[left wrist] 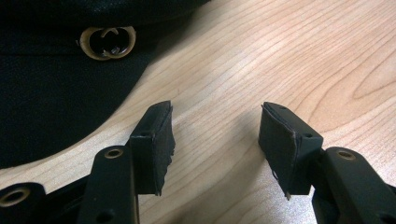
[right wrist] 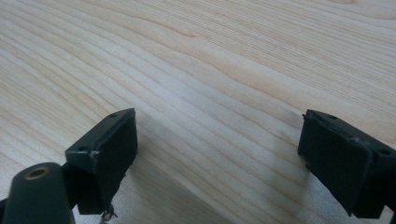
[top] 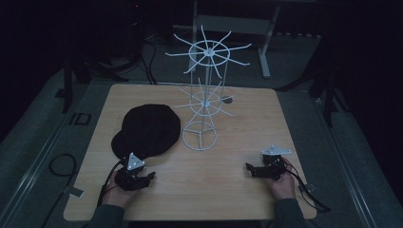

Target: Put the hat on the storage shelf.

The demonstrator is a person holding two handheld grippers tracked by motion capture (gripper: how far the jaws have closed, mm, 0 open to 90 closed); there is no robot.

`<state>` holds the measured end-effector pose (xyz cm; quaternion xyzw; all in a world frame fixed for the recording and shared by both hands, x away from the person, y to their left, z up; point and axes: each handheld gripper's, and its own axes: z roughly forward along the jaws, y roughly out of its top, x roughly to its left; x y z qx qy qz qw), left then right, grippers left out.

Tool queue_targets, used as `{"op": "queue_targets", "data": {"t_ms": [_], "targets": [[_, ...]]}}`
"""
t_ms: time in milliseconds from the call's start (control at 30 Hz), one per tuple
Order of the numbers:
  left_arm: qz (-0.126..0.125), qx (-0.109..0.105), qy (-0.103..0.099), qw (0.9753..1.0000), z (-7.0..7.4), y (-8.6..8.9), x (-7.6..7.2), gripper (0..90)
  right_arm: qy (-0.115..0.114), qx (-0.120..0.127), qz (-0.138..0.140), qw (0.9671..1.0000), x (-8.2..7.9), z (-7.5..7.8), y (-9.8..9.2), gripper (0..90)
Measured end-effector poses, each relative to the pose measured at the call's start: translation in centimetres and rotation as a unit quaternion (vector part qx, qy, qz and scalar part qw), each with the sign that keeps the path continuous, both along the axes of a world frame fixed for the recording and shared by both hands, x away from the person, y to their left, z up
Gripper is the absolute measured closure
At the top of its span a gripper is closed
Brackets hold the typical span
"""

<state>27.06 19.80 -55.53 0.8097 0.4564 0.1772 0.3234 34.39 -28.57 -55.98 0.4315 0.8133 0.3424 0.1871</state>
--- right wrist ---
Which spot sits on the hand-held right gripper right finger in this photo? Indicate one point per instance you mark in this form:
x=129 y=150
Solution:
x=339 y=161

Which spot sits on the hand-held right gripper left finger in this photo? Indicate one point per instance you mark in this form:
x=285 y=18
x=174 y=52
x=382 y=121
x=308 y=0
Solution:
x=107 y=158

